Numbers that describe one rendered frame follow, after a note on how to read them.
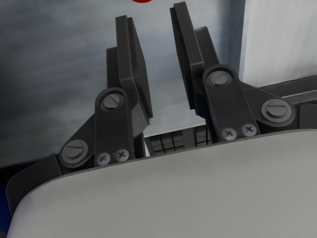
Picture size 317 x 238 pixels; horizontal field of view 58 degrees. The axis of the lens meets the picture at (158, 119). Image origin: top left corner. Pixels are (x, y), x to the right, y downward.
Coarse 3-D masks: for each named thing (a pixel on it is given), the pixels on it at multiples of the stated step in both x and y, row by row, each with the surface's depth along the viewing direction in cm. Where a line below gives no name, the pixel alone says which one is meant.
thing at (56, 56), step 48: (0, 0) 20; (48, 0) 21; (96, 0) 21; (192, 0) 22; (240, 0) 20; (0, 48) 23; (48, 48) 24; (96, 48) 25; (144, 48) 26; (240, 48) 23; (0, 96) 28; (48, 96) 29; (96, 96) 30; (0, 144) 34; (48, 144) 33
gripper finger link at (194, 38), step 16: (176, 16) 12; (176, 32) 11; (192, 32) 11; (208, 32) 12; (176, 48) 14; (192, 48) 11; (208, 48) 12; (192, 64) 10; (208, 64) 11; (192, 80) 11; (192, 96) 12; (256, 96) 10; (272, 96) 10; (208, 112) 11; (256, 112) 10; (272, 112) 9; (288, 112) 9; (272, 128) 9
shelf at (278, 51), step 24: (264, 0) 24; (288, 0) 24; (312, 0) 24; (264, 24) 26; (288, 24) 26; (312, 24) 26; (264, 48) 28; (288, 48) 28; (312, 48) 29; (264, 72) 31; (288, 72) 31; (312, 72) 32
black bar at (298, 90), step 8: (296, 80) 33; (304, 80) 32; (312, 80) 32; (264, 88) 33; (272, 88) 33; (280, 88) 32; (288, 88) 32; (296, 88) 32; (304, 88) 32; (312, 88) 32; (280, 96) 32; (288, 96) 32; (296, 96) 32; (304, 96) 32; (312, 96) 32
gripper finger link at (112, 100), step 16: (112, 96) 10; (96, 112) 10; (112, 112) 10; (128, 112) 10; (96, 128) 10; (112, 128) 10; (128, 128) 9; (96, 144) 9; (112, 144) 9; (128, 144) 9; (144, 144) 12; (96, 160) 9; (112, 160) 9
